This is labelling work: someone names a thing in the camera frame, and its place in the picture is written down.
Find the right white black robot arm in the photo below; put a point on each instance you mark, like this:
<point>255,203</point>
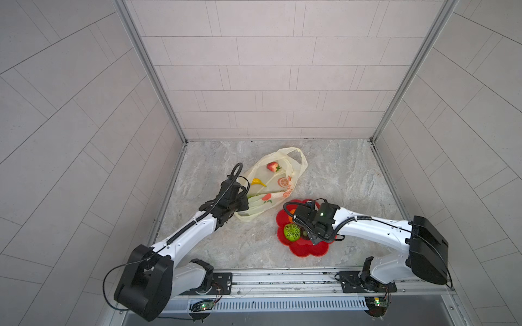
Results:
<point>419,248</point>

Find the translucent yellowish plastic bag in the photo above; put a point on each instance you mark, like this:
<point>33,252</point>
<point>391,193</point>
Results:
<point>279,185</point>

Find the toy strawberry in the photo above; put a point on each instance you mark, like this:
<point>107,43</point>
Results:
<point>273,167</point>

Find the green toy apple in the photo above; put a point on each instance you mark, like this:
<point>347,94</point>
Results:
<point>292,232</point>

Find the right aluminium corner post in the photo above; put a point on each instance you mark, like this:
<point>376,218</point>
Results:
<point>435,30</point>

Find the right small circuit board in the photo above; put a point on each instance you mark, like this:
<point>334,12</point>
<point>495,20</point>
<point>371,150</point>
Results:
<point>377,306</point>

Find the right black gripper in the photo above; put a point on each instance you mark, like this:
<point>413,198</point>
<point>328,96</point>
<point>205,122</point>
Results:
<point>308,231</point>

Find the left aluminium corner post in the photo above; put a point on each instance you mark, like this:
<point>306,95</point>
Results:
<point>139,46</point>

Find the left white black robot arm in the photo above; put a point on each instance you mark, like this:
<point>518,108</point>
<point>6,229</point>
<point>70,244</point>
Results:
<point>152,275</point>

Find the small circuit board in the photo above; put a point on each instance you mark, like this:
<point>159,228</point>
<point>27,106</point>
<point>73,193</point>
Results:
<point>377,306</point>
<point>202,306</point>

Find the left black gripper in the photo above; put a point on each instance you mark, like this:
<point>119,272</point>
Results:
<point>242,198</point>

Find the red flower-shaped plate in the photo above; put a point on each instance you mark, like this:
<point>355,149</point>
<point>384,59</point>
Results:
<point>302,247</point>

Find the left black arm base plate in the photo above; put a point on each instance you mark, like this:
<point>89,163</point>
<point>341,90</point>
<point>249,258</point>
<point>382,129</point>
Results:
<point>221,285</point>

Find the aluminium corner post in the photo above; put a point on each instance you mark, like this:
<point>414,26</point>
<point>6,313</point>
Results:
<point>139,46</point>
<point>435,30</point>

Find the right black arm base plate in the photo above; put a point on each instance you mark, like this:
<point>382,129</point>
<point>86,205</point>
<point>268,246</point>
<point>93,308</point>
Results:
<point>362,282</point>

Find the aluminium mounting rail frame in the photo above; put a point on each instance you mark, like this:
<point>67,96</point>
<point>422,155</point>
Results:
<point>296,290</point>

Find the yellow toy banana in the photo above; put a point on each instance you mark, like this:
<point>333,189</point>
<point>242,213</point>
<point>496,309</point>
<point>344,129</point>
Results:
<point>258,182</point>

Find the left small circuit board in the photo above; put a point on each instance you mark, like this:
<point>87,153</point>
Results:
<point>202,306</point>

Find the orange toy fruit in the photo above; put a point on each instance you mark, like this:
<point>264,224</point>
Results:
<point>291,215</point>

